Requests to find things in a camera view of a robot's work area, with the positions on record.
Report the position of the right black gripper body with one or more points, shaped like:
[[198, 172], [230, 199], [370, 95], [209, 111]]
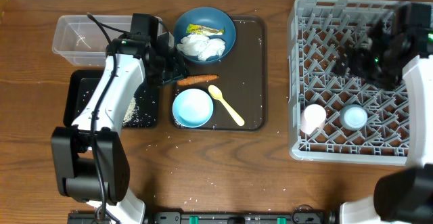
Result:
[[354, 61]]

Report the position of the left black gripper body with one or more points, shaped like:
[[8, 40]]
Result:
[[172, 67]]

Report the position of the white tissue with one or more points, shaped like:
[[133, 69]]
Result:
[[201, 46]]

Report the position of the yellow snack wrapper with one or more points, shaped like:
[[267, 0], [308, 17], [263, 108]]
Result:
[[196, 29]]

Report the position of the light blue bowl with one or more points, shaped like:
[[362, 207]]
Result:
[[192, 108]]

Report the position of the light blue cup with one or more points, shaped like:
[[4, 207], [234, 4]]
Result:
[[353, 117]]

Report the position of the pink cup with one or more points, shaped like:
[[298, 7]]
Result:
[[312, 118]]

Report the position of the white rice pile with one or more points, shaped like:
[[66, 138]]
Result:
[[130, 111]]

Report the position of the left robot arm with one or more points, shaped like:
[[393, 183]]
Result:
[[90, 163]]

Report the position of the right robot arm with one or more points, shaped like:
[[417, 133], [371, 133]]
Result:
[[406, 196]]

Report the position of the black waste tray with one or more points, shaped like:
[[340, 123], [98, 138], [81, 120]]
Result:
[[81, 88]]

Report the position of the grey dishwasher rack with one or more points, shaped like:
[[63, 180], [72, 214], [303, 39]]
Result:
[[318, 31]]

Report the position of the orange carrot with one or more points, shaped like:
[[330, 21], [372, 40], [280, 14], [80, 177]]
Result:
[[192, 80]]

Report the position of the yellow plastic spoon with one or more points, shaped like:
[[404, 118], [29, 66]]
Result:
[[216, 94]]

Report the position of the dark blue plate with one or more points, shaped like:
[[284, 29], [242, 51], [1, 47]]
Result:
[[211, 17]]

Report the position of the brown serving tray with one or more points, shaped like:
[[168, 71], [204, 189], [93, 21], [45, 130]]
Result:
[[242, 78]]

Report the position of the clear plastic bin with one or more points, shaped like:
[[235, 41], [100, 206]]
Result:
[[80, 41]]

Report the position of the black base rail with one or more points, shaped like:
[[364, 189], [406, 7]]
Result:
[[306, 217]]

